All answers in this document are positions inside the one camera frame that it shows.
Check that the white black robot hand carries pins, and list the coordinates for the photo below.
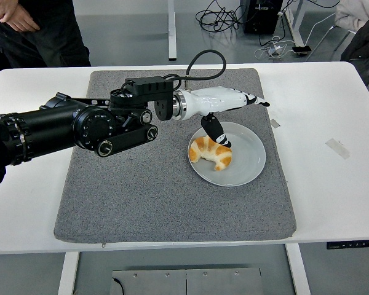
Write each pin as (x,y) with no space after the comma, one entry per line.
(218,98)

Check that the golden croissant bread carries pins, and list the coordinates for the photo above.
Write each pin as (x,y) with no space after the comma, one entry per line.
(203,149)

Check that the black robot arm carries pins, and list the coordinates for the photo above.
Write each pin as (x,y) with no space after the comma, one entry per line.
(49,123)

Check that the light grey round plate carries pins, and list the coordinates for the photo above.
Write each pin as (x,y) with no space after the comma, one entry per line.
(249,159)

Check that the grey metal plate with screws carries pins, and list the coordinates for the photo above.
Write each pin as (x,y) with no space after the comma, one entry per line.
(203,282)

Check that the small grey tape piece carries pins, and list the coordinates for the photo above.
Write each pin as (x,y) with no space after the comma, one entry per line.
(275,123)

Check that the black computer box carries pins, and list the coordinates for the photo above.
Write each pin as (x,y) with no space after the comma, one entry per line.
(261,18)

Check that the black phone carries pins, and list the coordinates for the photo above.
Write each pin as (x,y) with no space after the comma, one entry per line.
(301,49)

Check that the white slanted desk leg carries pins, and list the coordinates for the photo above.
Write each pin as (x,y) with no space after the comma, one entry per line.
(296,24)

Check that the grey fabric mat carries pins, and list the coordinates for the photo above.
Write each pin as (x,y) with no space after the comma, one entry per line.
(160,199)

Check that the long grey tape strip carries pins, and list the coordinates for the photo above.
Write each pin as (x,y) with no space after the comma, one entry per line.
(337,148)

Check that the white garment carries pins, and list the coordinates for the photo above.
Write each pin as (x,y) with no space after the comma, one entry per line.
(352,13)

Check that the white table leg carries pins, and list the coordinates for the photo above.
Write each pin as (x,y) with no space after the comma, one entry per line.
(68,273)
(298,270)

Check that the black desk control panel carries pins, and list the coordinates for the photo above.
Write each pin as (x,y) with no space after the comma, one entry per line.
(353,245)

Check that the person's hand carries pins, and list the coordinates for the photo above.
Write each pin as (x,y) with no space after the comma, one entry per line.
(15,17)

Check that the grey metal desk post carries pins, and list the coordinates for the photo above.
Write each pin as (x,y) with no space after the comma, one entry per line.
(172,37)

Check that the grey metal chair frame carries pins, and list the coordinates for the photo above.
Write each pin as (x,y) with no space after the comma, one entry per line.
(321,41)

